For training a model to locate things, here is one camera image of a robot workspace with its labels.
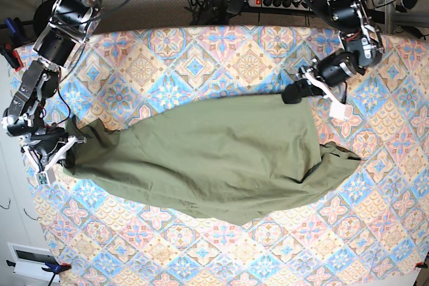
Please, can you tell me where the orange clamp bottom right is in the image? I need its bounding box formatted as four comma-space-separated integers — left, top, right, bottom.
415, 262, 428, 269

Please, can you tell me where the green t-shirt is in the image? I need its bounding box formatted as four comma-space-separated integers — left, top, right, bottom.
63, 94, 361, 225

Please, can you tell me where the black round stool base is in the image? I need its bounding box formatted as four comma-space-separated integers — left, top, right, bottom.
33, 0, 56, 38

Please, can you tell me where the white wall socket box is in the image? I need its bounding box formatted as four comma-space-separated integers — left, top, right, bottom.
6, 242, 56, 281

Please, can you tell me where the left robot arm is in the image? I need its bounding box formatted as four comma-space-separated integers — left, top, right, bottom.
282, 0, 384, 121

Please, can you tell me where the patterned tablecloth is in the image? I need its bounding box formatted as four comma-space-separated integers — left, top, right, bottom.
26, 26, 428, 285

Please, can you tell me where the blue clamp bottom left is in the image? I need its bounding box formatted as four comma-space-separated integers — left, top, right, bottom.
5, 259, 72, 282

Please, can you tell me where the white power strip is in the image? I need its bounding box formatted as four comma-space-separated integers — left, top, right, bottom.
248, 0, 310, 11

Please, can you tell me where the orange black clamp left top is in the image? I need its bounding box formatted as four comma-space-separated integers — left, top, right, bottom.
1, 17, 23, 71

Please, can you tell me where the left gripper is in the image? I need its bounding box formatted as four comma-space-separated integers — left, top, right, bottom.
281, 58, 352, 121

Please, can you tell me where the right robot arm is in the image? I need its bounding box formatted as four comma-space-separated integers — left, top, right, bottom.
1, 0, 101, 185

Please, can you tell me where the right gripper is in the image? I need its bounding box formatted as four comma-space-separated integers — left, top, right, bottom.
19, 128, 86, 186

